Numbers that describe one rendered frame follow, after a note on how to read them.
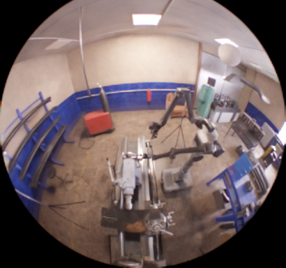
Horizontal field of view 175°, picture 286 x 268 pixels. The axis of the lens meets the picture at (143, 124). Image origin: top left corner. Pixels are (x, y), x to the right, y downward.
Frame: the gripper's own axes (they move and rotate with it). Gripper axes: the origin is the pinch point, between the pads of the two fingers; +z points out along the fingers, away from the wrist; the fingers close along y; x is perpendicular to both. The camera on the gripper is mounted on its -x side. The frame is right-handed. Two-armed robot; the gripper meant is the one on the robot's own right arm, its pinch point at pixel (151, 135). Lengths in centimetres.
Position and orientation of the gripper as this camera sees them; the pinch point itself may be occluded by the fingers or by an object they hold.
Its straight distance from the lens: 117.4
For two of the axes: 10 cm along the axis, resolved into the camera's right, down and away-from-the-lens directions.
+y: 0.2, 6.3, -7.8
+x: 8.8, 3.6, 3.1
